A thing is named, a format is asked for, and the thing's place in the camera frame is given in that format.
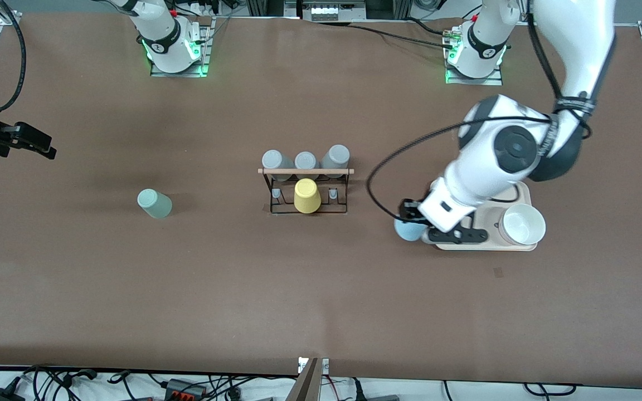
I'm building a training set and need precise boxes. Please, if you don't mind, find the light blue plastic cup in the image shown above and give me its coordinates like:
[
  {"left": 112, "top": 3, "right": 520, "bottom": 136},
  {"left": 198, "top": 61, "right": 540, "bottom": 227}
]
[{"left": 394, "top": 216, "right": 429, "bottom": 242}]

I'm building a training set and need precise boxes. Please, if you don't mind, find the mint green plastic cup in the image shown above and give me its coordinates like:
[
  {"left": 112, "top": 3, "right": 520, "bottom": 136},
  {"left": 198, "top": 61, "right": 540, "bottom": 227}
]
[{"left": 137, "top": 189, "right": 173, "bottom": 219}]

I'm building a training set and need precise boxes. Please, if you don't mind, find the pale pink serving tray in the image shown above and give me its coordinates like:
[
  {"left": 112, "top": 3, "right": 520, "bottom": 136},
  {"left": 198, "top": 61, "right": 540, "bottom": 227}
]
[{"left": 430, "top": 179, "right": 539, "bottom": 252}]

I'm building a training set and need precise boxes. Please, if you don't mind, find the white bowl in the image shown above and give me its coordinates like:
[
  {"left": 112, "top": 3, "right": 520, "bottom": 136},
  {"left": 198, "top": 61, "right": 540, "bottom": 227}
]
[{"left": 498, "top": 203, "right": 547, "bottom": 246}]

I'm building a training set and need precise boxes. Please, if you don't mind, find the grey plastic cup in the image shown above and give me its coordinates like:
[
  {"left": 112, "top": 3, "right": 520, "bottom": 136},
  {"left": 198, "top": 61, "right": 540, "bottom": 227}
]
[
  {"left": 294, "top": 151, "right": 319, "bottom": 180},
  {"left": 320, "top": 144, "right": 351, "bottom": 179},
  {"left": 261, "top": 149, "right": 295, "bottom": 182}
]

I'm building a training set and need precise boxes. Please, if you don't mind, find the yellow plastic cup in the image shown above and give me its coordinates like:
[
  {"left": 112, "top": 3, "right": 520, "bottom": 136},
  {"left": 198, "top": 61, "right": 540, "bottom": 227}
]
[{"left": 294, "top": 178, "right": 322, "bottom": 214}]

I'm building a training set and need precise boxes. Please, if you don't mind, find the grey electrical terminal block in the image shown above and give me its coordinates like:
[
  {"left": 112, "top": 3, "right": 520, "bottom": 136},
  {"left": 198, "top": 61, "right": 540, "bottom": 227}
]
[{"left": 301, "top": 0, "right": 366, "bottom": 22}]

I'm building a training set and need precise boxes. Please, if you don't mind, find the black orange connector box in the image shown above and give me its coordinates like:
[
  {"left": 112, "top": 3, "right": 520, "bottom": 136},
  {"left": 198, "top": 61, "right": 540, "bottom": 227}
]
[{"left": 165, "top": 379, "right": 207, "bottom": 399}]

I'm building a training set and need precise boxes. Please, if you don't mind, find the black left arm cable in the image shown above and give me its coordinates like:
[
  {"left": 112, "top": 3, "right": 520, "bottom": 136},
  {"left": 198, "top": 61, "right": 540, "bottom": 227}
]
[{"left": 367, "top": 11, "right": 592, "bottom": 219}]

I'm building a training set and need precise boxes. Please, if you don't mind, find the black wire cup rack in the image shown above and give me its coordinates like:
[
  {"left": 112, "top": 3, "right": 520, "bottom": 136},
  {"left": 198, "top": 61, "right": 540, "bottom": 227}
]
[{"left": 257, "top": 167, "right": 355, "bottom": 217}]

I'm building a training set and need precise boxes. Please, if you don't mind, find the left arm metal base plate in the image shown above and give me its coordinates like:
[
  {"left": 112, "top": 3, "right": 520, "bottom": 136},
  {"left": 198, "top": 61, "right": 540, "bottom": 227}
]
[{"left": 445, "top": 25, "right": 504, "bottom": 86}]

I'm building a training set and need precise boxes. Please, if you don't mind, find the black braided table cable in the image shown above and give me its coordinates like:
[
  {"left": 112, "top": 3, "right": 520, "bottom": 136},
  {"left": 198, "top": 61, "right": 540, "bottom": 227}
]
[{"left": 321, "top": 21, "right": 455, "bottom": 48}]

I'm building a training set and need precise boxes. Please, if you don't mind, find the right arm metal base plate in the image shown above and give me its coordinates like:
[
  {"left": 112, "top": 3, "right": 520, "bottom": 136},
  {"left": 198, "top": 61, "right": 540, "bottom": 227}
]
[{"left": 150, "top": 17, "right": 211, "bottom": 77}]

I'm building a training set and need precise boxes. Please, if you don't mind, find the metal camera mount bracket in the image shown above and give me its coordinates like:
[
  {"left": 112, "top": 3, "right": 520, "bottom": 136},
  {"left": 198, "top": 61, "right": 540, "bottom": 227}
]
[{"left": 288, "top": 356, "right": 330, "bottom": 401}]

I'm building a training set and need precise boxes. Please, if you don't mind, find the black floor cable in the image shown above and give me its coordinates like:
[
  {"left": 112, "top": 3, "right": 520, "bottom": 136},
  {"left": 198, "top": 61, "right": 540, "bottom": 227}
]
[
  {"left": 444, "top": 380, "right": 578, "bottom": 398},
  {"left": 20, "top": 365, "right": 99, "bottom": 401}
]

